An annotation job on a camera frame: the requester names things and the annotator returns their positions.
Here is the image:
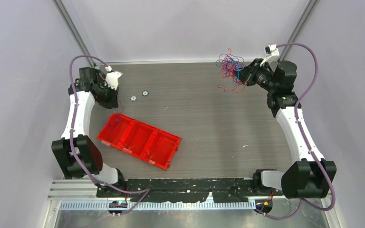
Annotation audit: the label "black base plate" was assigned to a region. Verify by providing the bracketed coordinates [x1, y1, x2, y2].
[96, 178, 283, 203]

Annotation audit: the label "dark purple thin cable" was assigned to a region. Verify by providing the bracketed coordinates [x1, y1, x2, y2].
[108, 102, 125, 133]

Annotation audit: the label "black wedge stand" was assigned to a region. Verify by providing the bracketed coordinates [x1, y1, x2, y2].
[93, 69, 107, 86]

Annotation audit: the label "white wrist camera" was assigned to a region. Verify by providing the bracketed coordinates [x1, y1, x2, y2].
[260, 44, 280, 67]
[105, 66, 123, 91]

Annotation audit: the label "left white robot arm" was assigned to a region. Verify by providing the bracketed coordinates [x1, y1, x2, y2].
[51, 66, 127, 197]

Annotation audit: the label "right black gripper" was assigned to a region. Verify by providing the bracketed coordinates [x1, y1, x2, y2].
[232, 58, 279, 93]

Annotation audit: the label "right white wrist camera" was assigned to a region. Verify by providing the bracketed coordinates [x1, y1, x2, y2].
[260, 44, 280, 67]

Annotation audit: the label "slotted cable duct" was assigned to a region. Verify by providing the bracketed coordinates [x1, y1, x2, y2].
[59, 200, 256, 211]

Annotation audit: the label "red three-compartment bin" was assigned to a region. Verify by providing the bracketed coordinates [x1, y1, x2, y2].
[97, 113, 182, 170]

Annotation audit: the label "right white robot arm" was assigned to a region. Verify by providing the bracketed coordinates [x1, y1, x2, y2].
[234, 58, 337, 199]

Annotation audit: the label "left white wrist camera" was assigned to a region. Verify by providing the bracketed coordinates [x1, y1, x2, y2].
[105, 66, 123, 91]

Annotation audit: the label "red blue cables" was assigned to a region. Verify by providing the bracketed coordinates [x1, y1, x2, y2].
[216, 48, 249, 94]

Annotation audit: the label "small silver gear left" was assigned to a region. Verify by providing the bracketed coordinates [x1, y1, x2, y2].
[130, 96, 137, 102]

